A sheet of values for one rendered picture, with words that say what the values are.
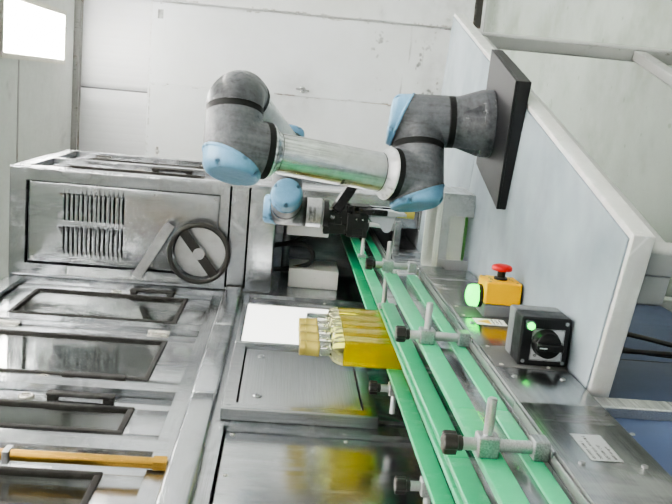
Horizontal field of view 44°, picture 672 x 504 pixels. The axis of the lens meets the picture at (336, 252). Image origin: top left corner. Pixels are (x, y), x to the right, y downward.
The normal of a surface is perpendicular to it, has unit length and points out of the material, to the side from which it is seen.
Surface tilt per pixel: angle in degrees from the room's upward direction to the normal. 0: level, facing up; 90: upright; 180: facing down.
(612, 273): 0
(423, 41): 90
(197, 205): 90
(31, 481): 90
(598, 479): 90
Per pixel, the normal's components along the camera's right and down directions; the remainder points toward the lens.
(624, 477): 0.09, -0.98
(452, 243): 0.05, 0.19
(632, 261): 0.03, 0.44
